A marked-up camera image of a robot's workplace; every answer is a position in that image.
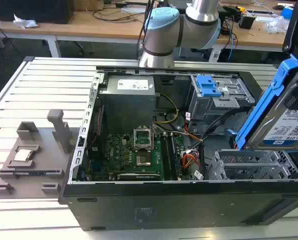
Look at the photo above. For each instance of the hard disk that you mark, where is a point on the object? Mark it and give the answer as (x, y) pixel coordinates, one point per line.
(283, 117)

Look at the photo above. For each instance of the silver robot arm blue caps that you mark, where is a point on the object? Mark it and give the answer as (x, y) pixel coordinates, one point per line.
(163, 32)

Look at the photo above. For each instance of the metal disk bay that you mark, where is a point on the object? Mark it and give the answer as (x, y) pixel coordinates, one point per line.
(248, 165)

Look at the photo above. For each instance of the blue box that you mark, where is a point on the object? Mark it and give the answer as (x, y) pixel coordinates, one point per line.
(287, 12)

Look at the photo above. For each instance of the clear plastic bag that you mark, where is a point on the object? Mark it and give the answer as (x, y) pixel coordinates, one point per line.
(277, 25)

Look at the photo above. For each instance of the small black box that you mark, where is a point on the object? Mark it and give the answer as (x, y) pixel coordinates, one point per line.
(246, 22)

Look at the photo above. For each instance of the blue plastic latch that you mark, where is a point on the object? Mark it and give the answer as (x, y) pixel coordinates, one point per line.
(207, 86)

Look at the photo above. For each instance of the metal drive cage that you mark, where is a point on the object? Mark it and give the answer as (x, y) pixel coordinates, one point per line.
(213, 107)

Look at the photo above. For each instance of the grey power supply unit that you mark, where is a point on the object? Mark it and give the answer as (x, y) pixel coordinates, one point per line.
(128, 100)

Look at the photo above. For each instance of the CPU socket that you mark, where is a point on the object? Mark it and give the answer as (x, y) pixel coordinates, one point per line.
(143, 160)

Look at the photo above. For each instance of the wooden desk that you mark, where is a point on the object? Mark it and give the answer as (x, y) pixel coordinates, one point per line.
(93, 30)

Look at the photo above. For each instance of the black open PC case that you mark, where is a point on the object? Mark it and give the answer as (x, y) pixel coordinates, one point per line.
(163, 202)

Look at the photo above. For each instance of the green motherboard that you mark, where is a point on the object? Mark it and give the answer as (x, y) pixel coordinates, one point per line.
(113, 155)

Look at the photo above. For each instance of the large black box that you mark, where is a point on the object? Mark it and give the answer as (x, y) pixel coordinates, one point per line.
(31, 10)

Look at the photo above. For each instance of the crumpled white paper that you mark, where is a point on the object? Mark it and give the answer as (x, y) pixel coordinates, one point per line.
(25, 21)

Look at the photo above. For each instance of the grey parts rack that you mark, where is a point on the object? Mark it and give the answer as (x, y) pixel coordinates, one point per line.
(46, 160)

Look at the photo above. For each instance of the dark RAM stick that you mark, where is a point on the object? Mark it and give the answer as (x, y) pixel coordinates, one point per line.
(36, 172)

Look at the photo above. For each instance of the silver CPU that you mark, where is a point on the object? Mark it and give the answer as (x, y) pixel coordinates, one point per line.
(24, 155)

